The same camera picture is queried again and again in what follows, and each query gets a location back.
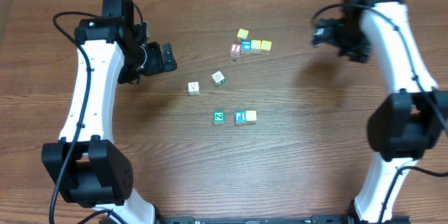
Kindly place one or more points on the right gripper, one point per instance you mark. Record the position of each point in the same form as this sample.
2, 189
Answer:
322, 36

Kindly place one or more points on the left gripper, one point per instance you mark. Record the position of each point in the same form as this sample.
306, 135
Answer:
162, 59

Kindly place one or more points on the plain white wooden block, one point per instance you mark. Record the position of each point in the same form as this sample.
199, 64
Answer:
193, 88

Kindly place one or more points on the white patterned block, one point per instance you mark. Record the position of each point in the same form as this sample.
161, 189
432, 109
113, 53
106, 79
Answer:
218, 78

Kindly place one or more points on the green Z block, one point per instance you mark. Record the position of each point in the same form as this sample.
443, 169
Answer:
218, 117

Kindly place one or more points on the blue P block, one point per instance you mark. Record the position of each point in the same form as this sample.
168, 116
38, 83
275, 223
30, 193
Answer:
240, 117

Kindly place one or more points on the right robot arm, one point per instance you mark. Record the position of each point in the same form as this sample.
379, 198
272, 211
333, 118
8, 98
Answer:
411, 118

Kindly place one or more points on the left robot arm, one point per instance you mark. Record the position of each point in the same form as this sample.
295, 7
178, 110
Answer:
84, 163

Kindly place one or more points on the red letter block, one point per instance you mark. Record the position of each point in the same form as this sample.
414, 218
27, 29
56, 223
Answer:
235, 50

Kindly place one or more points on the yellow block top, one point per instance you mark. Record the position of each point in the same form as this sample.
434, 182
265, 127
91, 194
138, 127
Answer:
242, 34

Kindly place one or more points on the blue letter block in row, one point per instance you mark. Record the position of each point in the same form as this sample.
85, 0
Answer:
246, 47

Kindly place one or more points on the yellow block right row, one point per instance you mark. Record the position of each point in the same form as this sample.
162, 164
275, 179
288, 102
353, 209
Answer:
265, 47

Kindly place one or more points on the yellow block row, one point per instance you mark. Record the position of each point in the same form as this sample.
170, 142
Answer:
265, 47
256, 46

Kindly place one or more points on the yellow block middle row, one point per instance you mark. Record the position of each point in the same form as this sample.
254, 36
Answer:
256, 46

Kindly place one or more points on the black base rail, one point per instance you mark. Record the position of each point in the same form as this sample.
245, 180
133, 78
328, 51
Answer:
252, 220

